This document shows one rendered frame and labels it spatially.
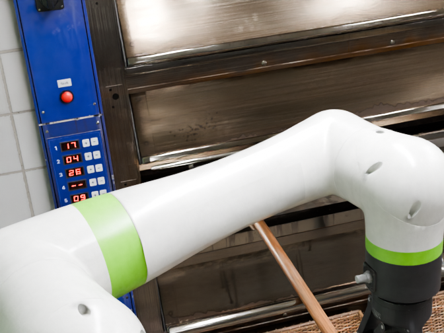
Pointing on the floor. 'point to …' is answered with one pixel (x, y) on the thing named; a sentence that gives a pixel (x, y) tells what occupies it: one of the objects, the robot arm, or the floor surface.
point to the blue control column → (70, 14)
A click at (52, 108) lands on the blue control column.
